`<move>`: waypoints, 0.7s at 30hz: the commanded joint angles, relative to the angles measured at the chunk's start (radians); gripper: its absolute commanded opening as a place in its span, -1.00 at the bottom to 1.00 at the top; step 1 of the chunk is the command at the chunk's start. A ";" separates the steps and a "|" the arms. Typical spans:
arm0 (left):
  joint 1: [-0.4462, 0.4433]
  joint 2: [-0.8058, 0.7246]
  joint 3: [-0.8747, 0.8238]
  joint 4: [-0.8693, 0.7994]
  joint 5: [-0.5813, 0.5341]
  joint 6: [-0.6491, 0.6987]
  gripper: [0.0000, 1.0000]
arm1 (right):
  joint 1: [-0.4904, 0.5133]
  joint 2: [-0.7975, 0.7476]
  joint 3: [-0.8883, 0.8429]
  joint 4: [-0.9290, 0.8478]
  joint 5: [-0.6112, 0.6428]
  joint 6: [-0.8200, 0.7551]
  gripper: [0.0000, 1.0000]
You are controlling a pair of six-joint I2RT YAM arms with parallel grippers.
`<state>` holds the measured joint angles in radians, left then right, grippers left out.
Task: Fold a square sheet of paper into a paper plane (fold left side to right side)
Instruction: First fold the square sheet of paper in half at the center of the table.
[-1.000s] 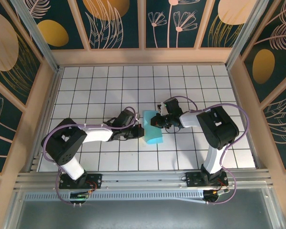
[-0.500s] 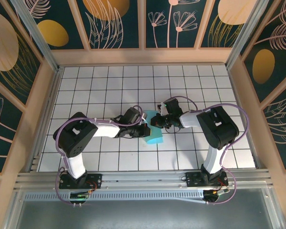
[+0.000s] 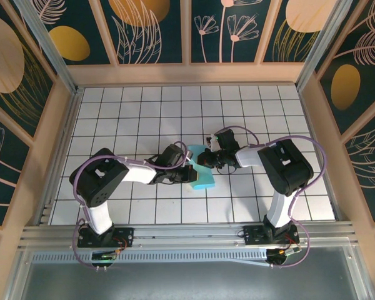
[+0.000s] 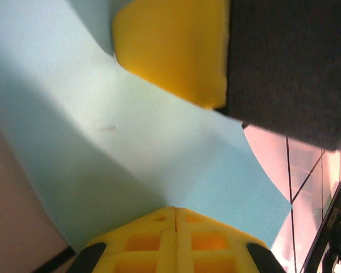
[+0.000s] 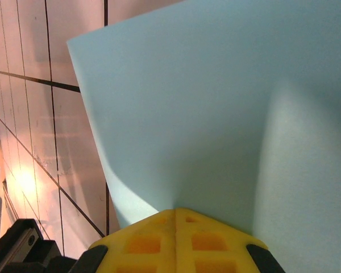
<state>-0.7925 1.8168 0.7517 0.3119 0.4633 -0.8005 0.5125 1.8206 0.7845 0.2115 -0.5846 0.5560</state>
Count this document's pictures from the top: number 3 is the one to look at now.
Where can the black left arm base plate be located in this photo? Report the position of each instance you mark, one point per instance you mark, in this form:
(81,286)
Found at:
(125,236)

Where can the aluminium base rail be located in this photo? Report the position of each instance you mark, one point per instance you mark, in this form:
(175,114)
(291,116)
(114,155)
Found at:
(187,232)

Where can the aluminium side rail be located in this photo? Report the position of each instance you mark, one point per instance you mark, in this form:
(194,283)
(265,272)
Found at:
(62,150)

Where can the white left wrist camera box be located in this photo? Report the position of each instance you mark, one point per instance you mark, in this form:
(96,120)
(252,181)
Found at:
(189,156)

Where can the light blue paper sheet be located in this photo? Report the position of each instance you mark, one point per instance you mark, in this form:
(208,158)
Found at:
(204,181)

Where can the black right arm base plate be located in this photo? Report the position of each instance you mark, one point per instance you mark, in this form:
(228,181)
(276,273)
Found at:
(253,234)

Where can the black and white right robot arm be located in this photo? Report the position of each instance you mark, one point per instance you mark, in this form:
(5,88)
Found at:
(284,168)

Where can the grey metal sheet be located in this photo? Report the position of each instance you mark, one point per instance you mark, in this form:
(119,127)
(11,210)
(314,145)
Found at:
(187,281)

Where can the aluminium corner post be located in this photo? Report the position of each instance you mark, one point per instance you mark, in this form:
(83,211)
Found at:
(322,47)
(51,50)

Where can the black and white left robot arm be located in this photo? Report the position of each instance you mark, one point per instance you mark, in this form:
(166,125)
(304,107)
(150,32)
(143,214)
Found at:
(97,178)

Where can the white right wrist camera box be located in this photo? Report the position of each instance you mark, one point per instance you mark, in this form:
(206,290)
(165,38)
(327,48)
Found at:
(212,142)

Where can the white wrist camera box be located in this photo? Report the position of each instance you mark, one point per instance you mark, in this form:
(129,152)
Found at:
(189,156)
(212,142)

